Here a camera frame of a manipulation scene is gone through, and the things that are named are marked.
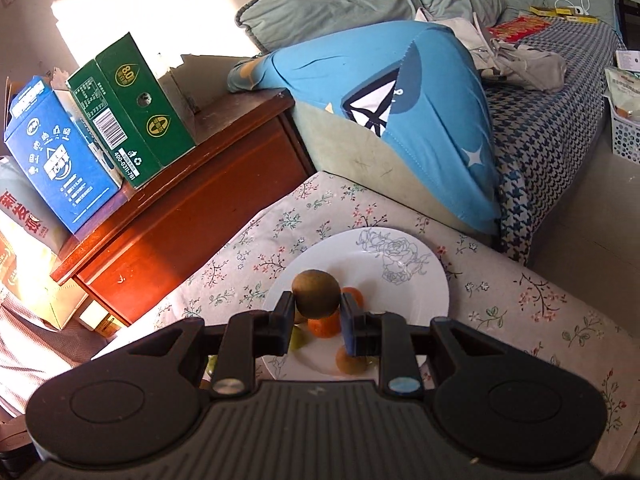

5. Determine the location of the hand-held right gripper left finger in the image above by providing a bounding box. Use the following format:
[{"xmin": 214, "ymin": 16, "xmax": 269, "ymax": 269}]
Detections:
[{"xmin": 97, "ymin": 291, "xmax": 297, "ymax": 400}]

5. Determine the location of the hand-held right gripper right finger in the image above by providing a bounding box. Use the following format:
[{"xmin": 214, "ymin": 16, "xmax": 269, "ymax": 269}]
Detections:
[{"xmin": 340, "ymin": 293, "xmax": 546, "ymax": 399}]

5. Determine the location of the white plate with rose print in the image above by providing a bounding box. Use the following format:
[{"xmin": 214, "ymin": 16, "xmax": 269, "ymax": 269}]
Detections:
[{"xmin": 262, "ymin": 227, "xmax": 451, "ymax": 381}]

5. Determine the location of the red wooden nightstand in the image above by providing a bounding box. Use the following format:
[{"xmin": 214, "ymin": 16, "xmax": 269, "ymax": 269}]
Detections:
[{"xmin": 50, "ymin": 87, "xmax": 316, "ymax": 328}]

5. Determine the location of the floral tablecloth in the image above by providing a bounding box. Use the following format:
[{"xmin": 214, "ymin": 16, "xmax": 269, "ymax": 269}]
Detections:
[{"xmin": 92, "ymin": 171, "xmax": 628, "ymax": 471}]

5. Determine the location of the pale green bed footboard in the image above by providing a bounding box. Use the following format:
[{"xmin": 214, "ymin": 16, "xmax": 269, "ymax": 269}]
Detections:
[{"xmin": 291, "ymin": 95, "xmax": 493, "ymax": 233}]

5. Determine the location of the small white box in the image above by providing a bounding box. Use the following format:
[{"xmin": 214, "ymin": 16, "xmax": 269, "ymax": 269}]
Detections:
[{"xmin": 77, "ymin": 300, "xmax": 123, "ymax": 338}]

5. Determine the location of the blue cartoon cushion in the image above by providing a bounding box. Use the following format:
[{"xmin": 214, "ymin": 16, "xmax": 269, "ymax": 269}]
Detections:
[{"xmin": 227, "ymin": 21, "xmax": 502, "ymax": 236}]

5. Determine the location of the checked pink cloth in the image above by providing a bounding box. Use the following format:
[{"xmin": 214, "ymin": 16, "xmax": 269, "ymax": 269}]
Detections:
[{"xmin": 0, "ymin": 290, "xmax": 108, "ymax": 416}]

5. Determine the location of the green carton box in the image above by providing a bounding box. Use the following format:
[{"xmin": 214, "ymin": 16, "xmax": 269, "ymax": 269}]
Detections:
[{"xmin": 66, "ymin": 32, "xmax": 197, "ymax": 189}]

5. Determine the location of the orange printed carton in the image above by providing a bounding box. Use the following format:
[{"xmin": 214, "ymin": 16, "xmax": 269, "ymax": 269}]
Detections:
[{"xmin": 0, "ymin": 232, "xmax": 91, "ymax": 331}]

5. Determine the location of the white paper bag red print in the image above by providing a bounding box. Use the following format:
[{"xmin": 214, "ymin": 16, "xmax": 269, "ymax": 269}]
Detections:
[{"xmin": 0, "ymin": 156, "xmax": 71, "ymax": 256}]

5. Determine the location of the blue houndstooth bed sheet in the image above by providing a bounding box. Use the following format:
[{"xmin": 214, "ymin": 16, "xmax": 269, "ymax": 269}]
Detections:
[{"xmin": 480, "ymin": 12, "xmax": 628, "ymax": 266}]

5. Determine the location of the blue carton box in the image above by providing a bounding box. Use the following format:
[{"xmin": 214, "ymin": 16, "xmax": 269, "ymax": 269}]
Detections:
[{"xmin": 4, "ymin": 76, "xmax": 123, "ymax": 235}]

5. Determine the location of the grey white cloth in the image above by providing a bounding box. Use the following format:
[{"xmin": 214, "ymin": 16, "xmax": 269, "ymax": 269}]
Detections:
[{"xmin": 415, "ymin": 7, "xmax": 568, "ymax": 93}]

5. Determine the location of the pale green blanket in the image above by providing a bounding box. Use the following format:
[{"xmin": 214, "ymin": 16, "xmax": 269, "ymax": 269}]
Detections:
[{"xmin": 235, "ymin": 0, "xmax": 546, "ymax": 53}]

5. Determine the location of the white perforated plastic basket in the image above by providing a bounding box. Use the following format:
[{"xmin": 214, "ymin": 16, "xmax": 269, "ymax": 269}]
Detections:
[{"xmin": 607, "ymin": 95, "xmax": 640, "ymax": 163}]

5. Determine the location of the red and yellow packet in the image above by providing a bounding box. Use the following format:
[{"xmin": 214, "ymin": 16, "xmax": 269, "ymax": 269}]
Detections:
[{"xmin": 487, "ymin": 16, "xmax": 551, "ymax": 38}]

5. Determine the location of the pale printed plastic bag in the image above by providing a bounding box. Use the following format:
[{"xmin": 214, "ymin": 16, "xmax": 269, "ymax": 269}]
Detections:
[{"xmin": 604, "ymin": 65, "xmax": 640, "ymax": 111}]

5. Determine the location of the yellow flat box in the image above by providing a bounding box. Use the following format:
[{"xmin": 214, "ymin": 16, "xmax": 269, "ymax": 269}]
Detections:
[{"xmin": 530, "ymin": 5, "xmax": 598, "ymax": 25}]

